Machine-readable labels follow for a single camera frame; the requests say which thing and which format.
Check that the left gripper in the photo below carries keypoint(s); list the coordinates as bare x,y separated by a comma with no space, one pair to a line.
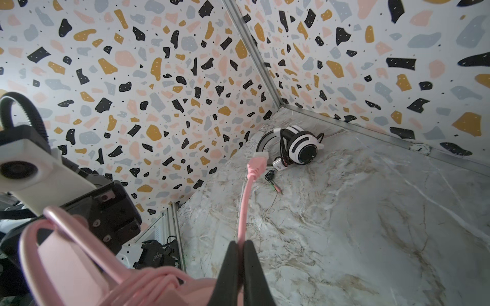
109,210

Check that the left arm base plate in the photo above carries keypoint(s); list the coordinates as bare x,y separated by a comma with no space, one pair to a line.
155,254

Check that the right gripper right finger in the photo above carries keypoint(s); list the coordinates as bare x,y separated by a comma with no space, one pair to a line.
256,288

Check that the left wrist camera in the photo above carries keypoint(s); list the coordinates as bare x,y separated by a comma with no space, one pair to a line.
35,174

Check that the white black headphones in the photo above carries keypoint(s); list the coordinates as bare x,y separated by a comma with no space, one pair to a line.
296,146

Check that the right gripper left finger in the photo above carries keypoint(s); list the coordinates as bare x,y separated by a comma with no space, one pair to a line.
226,289

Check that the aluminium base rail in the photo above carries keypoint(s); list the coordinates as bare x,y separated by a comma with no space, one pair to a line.
164,226

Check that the left corner aluminium post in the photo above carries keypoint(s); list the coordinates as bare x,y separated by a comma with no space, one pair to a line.
253,50

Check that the pink headphones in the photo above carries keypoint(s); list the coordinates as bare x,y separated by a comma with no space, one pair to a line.
65,264

